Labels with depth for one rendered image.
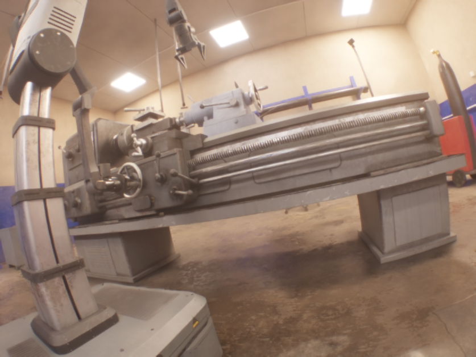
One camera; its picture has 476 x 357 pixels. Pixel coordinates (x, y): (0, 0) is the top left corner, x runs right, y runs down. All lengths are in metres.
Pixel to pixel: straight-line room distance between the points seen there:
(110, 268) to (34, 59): 1.61
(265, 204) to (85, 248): 1.64
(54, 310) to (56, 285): 0.06
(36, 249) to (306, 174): 1.11
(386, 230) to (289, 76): 4.04
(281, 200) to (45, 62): 0.98
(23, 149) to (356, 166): 1.28
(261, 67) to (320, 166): 4.03
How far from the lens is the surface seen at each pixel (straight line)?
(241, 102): 1.40
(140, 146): 1.25
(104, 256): 1.93
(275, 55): 5.08
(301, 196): 0.98
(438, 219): 1.36
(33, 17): 0.76
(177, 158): 1.18
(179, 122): 1.39
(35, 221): 0.56
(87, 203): 1.79
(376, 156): 1.21
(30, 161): 0.59
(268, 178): 1.16
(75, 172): 2.17
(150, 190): 1.29
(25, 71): 0.68
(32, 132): 0.61
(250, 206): 1.02
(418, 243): 1.33
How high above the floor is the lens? 0.54
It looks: 2 degrees up
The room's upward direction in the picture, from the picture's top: 12 degrees counter-clockwise
